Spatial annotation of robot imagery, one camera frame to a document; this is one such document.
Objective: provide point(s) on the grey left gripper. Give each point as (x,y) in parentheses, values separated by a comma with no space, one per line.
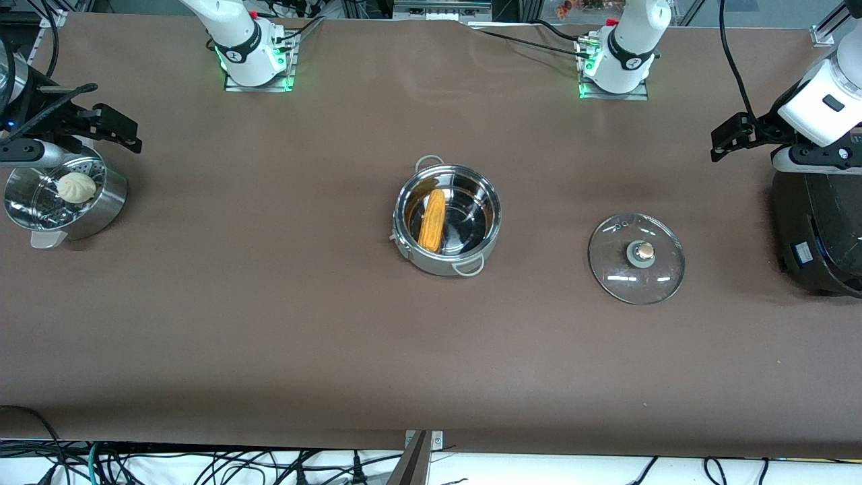
(763,127)

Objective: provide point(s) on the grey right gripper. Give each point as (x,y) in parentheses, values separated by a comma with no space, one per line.
(48,114)

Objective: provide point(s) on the glass pot lid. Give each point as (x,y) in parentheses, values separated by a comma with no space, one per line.
(640,253)

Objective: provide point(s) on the yellow corn cob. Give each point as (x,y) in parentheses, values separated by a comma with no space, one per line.
(432,222)

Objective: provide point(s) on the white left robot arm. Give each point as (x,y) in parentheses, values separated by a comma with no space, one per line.
(626,40)

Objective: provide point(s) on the stainless steel steamer pot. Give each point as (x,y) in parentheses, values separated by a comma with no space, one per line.
(101,209)

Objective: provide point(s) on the white steamed bun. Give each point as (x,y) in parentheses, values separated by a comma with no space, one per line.
(76,188)

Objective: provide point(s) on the black rice cooker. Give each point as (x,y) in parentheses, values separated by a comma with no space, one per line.
(821,229)

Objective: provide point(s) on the orange toy food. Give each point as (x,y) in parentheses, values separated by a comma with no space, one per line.
(564,8)

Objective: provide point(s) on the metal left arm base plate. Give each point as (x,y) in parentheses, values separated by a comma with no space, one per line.
(633,96)

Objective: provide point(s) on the aluminium table corner bracket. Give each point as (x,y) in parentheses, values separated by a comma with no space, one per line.
(54,18)
(823,35)

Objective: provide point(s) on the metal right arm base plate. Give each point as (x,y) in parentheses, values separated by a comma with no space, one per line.
(269,88)

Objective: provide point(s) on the aluminium frame rail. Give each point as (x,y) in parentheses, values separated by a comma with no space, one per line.
(441,8)

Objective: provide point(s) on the metal table edge bracket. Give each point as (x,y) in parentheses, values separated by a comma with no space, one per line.
(421,458)

